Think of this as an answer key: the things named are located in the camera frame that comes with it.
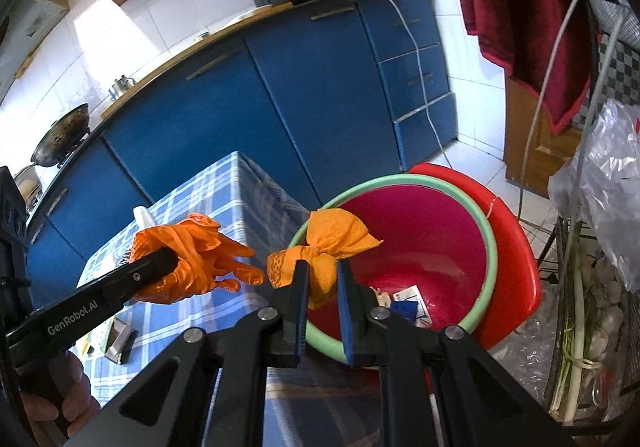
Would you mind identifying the steel kettle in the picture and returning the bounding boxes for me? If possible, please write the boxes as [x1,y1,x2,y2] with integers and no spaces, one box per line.
[111,75,136,100]

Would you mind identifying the green-rimmed red basin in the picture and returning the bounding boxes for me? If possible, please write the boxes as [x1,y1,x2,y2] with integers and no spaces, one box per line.
[287,174,498,363]

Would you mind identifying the plain red basin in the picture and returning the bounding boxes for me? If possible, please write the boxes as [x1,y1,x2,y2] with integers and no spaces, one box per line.
[409,163,543,350]

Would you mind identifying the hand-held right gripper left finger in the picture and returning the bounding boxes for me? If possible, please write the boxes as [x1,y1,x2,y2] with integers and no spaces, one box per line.
[65,259,311,447]

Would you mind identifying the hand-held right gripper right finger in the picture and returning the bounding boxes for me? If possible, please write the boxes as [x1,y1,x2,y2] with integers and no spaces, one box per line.
[336,259,576,447]

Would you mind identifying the dark red floral towel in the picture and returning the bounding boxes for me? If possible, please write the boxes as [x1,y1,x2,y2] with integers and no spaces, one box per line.
[440,0,601,138]

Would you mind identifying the white sock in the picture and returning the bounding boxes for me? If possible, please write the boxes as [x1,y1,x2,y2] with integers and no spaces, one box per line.
[132,206,157,230]

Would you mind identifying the green onion stalks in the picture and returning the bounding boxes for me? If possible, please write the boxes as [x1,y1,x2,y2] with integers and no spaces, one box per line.
[550,222,601,420]

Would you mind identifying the white power cable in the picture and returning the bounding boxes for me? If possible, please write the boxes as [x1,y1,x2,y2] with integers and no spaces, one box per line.
[340,0,453,168]

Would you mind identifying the blue base cabinet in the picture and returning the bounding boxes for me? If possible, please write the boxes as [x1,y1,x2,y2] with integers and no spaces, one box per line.
[25,0,458,298]

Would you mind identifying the wooden door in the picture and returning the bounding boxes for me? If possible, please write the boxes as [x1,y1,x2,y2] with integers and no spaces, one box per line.
[504,74,586,198]

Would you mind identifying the orange rubber glove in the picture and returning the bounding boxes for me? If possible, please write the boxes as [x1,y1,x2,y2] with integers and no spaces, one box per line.
[129,213,266,305]

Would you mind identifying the orange mesh cloth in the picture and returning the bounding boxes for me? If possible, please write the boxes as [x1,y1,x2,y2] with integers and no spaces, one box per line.
[266,208,385,310]

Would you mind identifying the teal and white carton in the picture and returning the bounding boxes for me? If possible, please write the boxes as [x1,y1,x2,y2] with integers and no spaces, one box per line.
[392,284,422,304]

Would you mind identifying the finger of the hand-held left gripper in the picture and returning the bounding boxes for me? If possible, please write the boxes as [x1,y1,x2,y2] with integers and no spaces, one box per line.
[119,247,179,299]

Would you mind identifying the clear plastic bag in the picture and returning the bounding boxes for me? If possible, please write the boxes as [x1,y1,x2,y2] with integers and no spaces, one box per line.
[547,97,640,293]

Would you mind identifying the white plate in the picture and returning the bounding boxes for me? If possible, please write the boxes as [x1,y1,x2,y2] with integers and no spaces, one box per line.
[220,9,266,30]

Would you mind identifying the blue knitted cloth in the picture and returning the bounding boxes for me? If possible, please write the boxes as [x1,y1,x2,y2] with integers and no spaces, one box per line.
[390,301,418,325]

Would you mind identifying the black wok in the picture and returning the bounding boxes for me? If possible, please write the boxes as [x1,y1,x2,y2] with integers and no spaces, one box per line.
[30,103,91,168]

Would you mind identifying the person's left hand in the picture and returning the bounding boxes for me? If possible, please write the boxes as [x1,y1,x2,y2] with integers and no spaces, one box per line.
[22,352,101,438]

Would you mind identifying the grey range hood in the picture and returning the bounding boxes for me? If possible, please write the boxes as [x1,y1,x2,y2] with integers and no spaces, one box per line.
[0,0,68,102]

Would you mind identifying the blue plaid tablecloth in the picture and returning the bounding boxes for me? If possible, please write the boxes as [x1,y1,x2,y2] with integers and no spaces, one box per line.
[75,152,386,447]

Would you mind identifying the black wire rack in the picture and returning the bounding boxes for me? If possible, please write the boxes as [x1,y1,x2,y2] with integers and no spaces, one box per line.
[540,0,640,428]

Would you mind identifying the white cooking pot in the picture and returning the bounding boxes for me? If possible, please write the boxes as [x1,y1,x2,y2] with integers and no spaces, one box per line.
[14,167,43,205]

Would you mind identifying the thin white cable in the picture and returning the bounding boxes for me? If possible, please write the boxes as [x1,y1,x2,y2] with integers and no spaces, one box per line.
[517,0,583,222]

